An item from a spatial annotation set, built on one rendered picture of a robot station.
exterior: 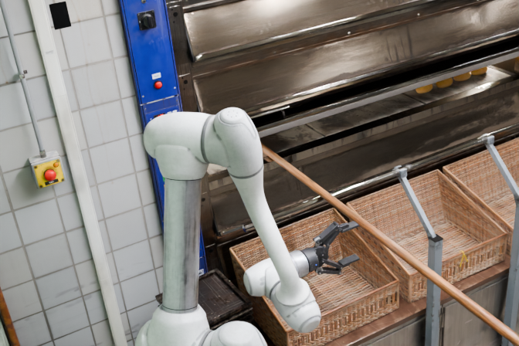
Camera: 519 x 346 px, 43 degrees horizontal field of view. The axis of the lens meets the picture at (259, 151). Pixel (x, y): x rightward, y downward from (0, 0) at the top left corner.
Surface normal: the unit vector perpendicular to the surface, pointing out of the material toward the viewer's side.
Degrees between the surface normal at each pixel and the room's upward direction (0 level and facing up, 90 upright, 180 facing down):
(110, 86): 90
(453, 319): 90
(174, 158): 74
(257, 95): 70
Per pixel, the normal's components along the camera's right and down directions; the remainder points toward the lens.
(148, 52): 0.47, 0.37
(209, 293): -0.09, -0.89
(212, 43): 0.41, 0.04
